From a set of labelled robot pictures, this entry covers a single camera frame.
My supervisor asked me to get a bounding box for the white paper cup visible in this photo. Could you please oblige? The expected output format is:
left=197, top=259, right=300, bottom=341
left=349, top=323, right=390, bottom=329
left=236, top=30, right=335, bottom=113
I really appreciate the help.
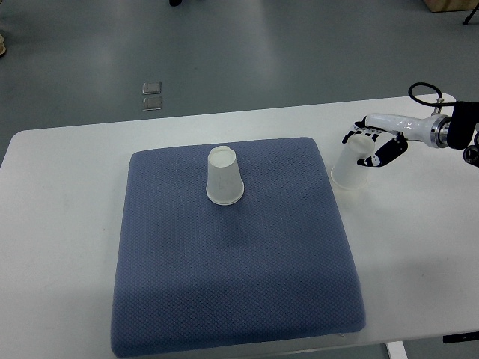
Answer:
left=206, top=146, right=245, bottom=206
left=331, top=135, right=375, bottom=190

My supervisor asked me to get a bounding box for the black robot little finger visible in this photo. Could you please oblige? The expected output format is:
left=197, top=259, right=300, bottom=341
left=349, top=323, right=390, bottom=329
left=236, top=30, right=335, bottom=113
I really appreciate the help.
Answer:
left=353, top=117, right=367, bottom=129

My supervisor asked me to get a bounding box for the blue textured cushion mat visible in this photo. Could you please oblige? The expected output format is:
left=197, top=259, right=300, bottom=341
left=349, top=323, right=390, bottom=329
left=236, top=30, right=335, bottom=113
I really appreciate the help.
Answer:
left=111, top=138, right=366, bottom=358

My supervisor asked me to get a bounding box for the black chair base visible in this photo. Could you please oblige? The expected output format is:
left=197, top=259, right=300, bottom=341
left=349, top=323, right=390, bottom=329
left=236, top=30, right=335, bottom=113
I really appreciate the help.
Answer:
left=169, top=0, right=182, bottom=7

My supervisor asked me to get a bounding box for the white table leg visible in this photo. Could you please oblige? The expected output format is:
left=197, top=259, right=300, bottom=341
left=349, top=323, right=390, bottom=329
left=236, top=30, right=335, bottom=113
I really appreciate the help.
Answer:
left=385, top=341, right=408, bottom=359

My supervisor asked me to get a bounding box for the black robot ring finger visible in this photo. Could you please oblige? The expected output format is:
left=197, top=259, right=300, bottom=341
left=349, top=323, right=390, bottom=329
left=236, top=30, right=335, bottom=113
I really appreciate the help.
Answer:
left=342, top=129, right=361, bottom=144

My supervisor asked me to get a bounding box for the brown cardboard box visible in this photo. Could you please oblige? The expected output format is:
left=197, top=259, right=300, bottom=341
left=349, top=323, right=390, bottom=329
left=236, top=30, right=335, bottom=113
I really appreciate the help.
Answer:
left=423, top=0, right=478, bottom=13

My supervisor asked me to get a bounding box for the black table control panel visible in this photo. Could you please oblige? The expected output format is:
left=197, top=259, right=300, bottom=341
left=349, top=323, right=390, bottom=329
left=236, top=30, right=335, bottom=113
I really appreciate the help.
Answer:
left=442, top=331, right=479, bottom=344

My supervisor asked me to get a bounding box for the upper metal floor plate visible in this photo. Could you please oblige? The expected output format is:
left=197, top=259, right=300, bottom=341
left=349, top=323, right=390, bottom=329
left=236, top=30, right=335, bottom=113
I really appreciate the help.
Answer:
left=142, top=81, right=162, bottom=95

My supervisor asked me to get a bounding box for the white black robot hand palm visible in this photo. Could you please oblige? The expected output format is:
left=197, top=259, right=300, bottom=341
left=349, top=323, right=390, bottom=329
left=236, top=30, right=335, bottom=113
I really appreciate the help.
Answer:
left=364, top=114, right=436, bottom=144

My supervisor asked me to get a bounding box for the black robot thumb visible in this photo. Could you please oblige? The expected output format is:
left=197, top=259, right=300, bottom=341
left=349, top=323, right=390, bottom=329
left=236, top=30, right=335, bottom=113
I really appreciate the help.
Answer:
left=356, top=135, right=408, bottom=168

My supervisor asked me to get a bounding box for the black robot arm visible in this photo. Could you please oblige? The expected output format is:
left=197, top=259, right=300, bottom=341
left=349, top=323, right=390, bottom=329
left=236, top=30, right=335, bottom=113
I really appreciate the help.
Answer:
left=342, top=102, right=478, bottom=168

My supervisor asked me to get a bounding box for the white paper cup on mat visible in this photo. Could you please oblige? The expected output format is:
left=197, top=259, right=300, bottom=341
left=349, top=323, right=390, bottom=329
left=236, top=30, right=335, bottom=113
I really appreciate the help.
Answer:
left=206, top=146, right=245, bottom=206

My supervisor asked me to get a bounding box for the black tripod leg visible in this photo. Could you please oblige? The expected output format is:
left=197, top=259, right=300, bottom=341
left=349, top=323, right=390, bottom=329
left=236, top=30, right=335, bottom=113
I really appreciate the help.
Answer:
left=463, top=6, right=478, bottom=26

